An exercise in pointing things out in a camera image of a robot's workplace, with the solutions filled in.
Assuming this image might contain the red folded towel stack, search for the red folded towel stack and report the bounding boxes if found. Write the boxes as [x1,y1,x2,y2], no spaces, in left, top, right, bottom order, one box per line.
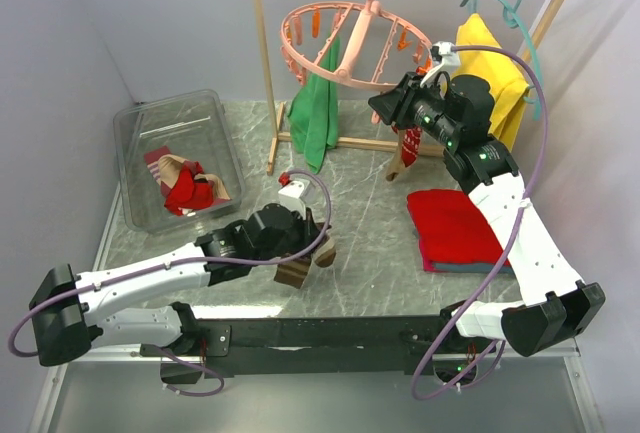
[407,189,503,274]

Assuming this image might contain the pink round clip hanger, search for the pink round clip hanger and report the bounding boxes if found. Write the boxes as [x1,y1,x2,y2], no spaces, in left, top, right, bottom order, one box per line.
[280,0,433,92]

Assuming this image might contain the brown sock pair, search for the brown sock pair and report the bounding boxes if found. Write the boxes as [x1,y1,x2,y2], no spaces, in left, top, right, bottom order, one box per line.
[273,235,336,289]

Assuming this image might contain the yellow hanging cloth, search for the yellow hanging cloth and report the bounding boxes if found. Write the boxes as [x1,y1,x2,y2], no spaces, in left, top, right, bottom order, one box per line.
[455,13,528,150]

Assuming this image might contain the green hanging cloth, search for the green hanging cloth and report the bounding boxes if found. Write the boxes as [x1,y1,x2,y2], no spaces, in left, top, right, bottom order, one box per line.
[286,35,341,174]

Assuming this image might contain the teal plastic hanger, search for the teal plastic hanger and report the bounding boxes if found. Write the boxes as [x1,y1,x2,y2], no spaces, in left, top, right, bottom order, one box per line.
[459,0,543,121]

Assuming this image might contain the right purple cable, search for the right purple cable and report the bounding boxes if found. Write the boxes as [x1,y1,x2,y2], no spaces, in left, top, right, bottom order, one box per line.
[410,45,547,402]

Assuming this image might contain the black base bar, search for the black base bar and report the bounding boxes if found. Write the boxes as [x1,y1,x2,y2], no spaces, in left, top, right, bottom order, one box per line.
[167,302,446,378]

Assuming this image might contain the purple cable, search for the purple cable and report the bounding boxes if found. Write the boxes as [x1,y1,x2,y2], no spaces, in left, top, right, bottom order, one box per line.
[7,168,334,399]
[410,45,547,402]

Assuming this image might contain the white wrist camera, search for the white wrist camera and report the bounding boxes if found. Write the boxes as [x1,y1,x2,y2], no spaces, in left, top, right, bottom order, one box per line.
[420,41,461,87]
[278,172,313,218]

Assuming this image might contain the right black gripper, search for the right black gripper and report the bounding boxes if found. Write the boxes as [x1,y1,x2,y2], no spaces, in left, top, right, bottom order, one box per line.
[368,72,459,147]

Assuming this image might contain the clear plastic bin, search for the clear plastic bin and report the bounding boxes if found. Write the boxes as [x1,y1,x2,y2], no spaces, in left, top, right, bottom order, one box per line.
[113,90,245,233]

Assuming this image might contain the red patterned sock pair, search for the red patterned sock pair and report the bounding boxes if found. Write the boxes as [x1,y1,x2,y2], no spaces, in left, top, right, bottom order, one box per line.
[393,127,422,169]

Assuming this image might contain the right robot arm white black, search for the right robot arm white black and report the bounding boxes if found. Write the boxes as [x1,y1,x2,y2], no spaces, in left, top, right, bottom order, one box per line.
[368,73,605,357]

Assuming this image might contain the red sock front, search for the red sock front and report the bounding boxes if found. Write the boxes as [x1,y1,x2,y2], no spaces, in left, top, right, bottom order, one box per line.
[164,169,214,216]

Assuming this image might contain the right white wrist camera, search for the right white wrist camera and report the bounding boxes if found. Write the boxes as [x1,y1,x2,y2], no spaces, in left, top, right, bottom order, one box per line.
[420,41,461,87]

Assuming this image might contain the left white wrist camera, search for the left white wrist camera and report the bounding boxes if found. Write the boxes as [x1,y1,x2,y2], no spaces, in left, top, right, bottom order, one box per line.
[278,172,313,218]

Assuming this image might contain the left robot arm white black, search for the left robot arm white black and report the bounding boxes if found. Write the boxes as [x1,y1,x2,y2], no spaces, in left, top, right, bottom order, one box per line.
[29,203,329,367]

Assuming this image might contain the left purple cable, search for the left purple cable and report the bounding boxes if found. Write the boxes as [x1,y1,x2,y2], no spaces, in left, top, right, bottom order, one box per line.
[7,168,334,399]

